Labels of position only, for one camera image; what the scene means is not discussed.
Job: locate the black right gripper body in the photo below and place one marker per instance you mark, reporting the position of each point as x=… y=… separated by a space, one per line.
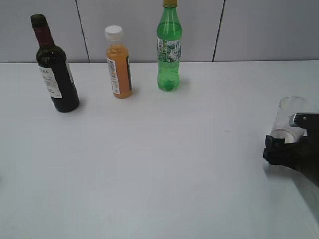
x=308 y=164

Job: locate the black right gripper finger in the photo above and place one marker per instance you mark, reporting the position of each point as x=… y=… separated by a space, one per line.
x=305 y=120
x=277 y=152

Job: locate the transparent plastic cup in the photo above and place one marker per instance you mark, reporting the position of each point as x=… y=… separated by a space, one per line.
x=287 y=107

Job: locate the dark red wine bottle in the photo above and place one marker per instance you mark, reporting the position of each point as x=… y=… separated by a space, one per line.
x=54 y=67

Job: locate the green soda bottle yellow cap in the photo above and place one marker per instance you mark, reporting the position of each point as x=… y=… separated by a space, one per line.
x=169 y=35

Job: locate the orange juice bottle white cap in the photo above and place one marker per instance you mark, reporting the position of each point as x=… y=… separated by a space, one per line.
x=117 y=56

